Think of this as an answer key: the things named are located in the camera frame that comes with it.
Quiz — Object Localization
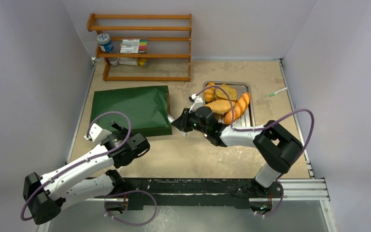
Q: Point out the triangular orange fake pastry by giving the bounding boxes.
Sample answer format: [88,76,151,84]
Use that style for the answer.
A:
[205,100,236,115]

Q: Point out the orange fake bread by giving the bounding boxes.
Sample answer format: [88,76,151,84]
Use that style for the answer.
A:
[204,87,215,103]

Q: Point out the green brown paper bag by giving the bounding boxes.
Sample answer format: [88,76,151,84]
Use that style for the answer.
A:
[90,86,172,137]

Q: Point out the seeded fake bread slice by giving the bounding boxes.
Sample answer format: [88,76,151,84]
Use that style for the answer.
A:
[214,84,238,102]

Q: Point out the long orange fake baguette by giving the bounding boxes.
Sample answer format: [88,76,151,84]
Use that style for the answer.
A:
[224,92,251,124]

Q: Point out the silver metal tongs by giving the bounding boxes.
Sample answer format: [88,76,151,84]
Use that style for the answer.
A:
[167,114,187,137]

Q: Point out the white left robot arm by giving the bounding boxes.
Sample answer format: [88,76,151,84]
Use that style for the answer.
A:
[21,122,150,225]

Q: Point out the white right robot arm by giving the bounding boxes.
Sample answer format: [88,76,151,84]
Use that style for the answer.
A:
[171,106,303,197]

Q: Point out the silver metal tray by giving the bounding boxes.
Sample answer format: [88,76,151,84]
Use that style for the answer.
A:
[202,81,255,127]

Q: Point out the small grey jar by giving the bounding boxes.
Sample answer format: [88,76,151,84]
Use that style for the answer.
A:
[107,58,119,66]

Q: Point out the white small box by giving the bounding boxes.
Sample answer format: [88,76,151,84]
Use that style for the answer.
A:
[117,58,139,66]

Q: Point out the yellow small bottle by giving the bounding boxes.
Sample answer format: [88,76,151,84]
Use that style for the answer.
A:
[138,58,149,68]

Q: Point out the green white marker pen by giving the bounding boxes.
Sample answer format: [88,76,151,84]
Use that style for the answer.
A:
[269,87,287,97]

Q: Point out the pack of coloured markers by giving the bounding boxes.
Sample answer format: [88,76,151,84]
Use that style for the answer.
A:
[119,39,148,54]

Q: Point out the blue white jar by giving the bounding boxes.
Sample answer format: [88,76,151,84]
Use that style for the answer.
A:
[97,33,114,52]

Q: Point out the orange wooden shelf rack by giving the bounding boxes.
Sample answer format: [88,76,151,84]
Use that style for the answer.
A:
[86,13,193,82]

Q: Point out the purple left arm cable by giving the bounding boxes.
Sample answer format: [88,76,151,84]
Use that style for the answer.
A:
[20,111,132,221]

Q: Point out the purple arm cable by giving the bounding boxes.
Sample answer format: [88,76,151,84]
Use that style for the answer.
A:
[20,111,132,221]
[195,85,315,180]

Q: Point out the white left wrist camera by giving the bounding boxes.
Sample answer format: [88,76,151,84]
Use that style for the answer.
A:
[84,123,112,144]

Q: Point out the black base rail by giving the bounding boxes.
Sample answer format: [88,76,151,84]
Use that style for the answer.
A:
[92,177,284,212]

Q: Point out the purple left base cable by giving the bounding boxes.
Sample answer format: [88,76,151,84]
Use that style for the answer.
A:
[103,189,158,227]

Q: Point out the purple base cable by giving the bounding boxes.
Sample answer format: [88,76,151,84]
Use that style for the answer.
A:
[103,189,158,227]
[253,179,284,219]

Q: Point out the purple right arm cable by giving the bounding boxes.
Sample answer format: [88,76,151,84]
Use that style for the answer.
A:
[195,85,315,180]

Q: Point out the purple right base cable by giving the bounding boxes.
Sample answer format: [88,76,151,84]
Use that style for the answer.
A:
[253,179,284,219]

